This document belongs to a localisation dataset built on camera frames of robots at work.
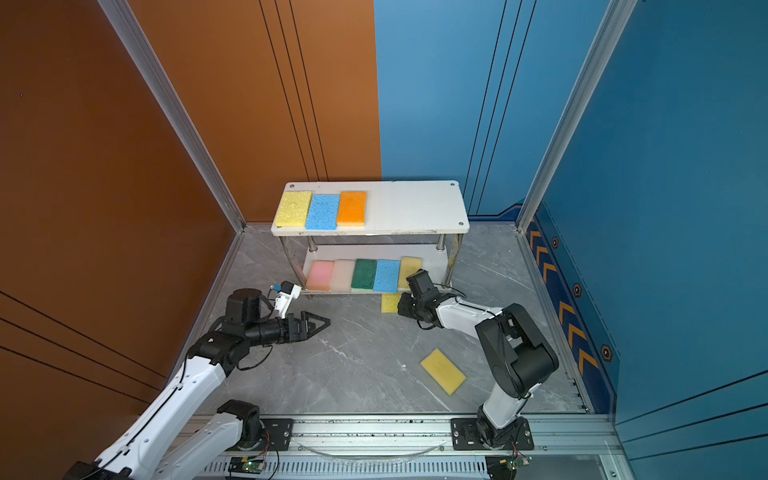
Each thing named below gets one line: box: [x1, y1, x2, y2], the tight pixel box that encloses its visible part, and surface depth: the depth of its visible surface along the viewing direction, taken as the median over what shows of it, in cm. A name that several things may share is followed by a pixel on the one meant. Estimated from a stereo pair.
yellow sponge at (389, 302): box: [381, 293, 401, 313], surface depth 98 cm
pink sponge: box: [306, 260, 334, 292], surface depth 97 cm
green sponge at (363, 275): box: [350, 258, 377, 292], surface depth 96 cm
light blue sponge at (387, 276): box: [374, 260, 400, 294], surface depth 96 cm
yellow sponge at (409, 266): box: [399, 256, 423, 289], surface depth 99 cm
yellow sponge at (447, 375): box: [419, 348, 467, 396], surface depth 84 cm
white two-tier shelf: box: [271, 180, 471, 296], surface depth 82 cm
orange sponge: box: [338, 191, 367, 227], surface depth 76 cm
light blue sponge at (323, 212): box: [306, 194, 340, 231], surface depth 76 cm
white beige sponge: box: [329, 259, 356, 293], surface depth 96 cm
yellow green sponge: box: [276, 191, 312, 227], surface depth 77 cm
